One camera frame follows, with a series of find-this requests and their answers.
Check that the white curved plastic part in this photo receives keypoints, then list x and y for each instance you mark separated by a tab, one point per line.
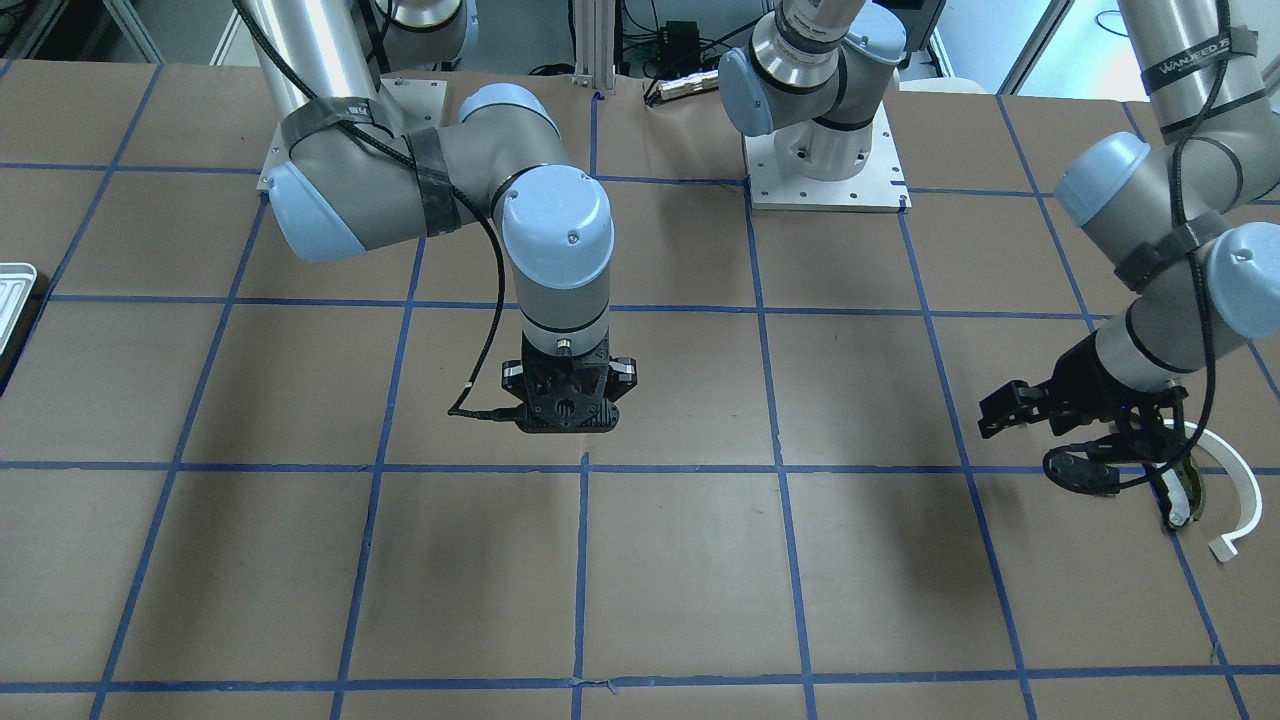
1247	491

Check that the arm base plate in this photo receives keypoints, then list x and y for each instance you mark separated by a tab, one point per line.
808	167

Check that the aluminium frame post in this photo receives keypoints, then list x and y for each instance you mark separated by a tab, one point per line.
595	27

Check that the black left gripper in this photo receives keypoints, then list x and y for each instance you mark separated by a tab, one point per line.
1078	372

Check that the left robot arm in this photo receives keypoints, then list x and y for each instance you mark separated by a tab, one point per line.
1203	287

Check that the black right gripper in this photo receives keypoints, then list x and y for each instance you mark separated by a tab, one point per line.
512	376

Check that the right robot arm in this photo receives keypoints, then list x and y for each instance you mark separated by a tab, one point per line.
357	171

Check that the metal ribbed tray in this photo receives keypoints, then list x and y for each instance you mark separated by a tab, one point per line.
18	283

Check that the olive brake shoe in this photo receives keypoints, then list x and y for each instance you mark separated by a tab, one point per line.
1180	492

